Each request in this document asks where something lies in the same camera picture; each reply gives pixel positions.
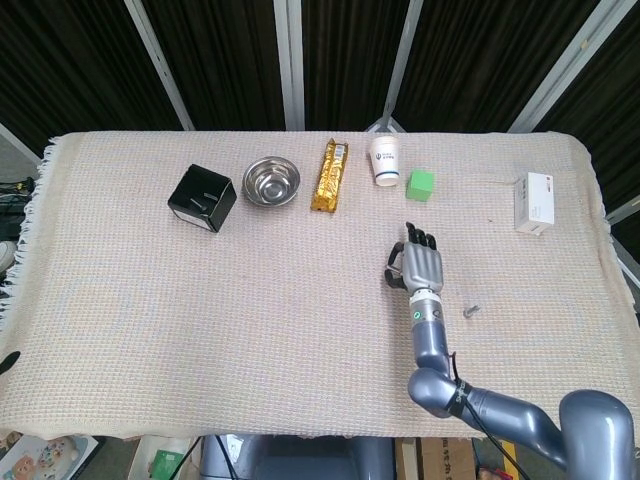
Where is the gold foil snack package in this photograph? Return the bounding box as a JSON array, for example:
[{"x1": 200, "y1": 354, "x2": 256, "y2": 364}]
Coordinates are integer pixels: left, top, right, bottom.
[{"x1": 310, "y1": 138, "x2": 350, "y2": 214}]

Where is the white paper cup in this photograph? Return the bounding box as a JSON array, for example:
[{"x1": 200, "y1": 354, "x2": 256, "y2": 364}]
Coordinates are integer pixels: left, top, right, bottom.
[{"x1": 369, "y1": 135, "x2": 402, "y2": 188}]

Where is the stainless steel bowl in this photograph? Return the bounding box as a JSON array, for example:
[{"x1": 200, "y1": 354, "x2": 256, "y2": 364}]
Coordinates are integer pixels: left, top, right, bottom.
[{"x1": 242, "y1": 155, "x2": 303, "y2": 207}]

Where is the white cardboard box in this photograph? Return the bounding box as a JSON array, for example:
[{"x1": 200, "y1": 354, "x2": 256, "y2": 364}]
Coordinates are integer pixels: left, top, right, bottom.
[{"x1": 513, "y1": 171, "x2": 558, "y2": 237}]

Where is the black square box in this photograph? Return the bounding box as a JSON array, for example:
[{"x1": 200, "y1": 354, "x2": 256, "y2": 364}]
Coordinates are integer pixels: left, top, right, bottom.
[{"x1": 166, "y1": 163, "x2": 238, "y2": 235}]

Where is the green package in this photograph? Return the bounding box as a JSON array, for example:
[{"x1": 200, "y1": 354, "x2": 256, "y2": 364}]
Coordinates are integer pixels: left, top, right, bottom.
[{"x1": 149, "y1": 448, "x2": 185, "y2": 480}]

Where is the white aluminium frame post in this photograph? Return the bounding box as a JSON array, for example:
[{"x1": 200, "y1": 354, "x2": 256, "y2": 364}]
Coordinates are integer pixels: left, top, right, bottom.
[
  {"x1": 367, "y1": 0, "x2": 426, "y2": 134},
  {"x1": 0, "y1": 122, "x2": 42, "y2": 167},
  {"x1": 507, "y1": 0, "x2": 627, "y2": 134},
  {"x1": 123, "y1": 0, "x2": 196, "y2": 132},
  {"x1": 273, "y1": 0, "x2": 306, "y2": 132}
]

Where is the green cube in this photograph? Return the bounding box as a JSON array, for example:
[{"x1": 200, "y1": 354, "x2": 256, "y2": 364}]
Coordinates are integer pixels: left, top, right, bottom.
[{"x1": 405, "y1": 169, "x2": 436, "y2": 204}]

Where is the beige woven tablecloth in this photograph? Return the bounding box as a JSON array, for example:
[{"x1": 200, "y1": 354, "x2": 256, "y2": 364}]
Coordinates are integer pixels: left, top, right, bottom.
[{"x1": 0, "y1": 130, "x2": 640, "y2": 449}]

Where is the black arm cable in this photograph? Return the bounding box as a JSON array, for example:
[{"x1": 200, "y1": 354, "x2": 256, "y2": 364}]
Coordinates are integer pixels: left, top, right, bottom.
[{"x1": 447, "y1": 351, "x2": 527, "y2": 480}]

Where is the colourful picture book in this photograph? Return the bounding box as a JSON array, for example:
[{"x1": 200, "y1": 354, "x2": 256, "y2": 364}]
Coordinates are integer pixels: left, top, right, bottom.
[{"x1": 0, "y1": 432, "x2": 100, "y2": 480}]

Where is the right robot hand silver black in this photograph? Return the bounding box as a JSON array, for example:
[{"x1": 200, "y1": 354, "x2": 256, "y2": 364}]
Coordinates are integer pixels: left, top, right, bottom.
[{"x1": 383, "y1": 220, "x2": 446, "y2": 295}]

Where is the brown cardboard carton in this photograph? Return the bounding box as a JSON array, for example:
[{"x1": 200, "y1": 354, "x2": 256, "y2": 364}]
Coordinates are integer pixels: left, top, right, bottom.
[{"x1": 394, "y1": 436, "x2": 477, "y2": 480}]

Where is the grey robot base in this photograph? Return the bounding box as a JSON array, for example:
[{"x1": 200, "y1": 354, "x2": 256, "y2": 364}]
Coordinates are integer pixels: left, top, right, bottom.
[{"x1": 199, "y1": 433, "x2": 397, "y2": 480}]

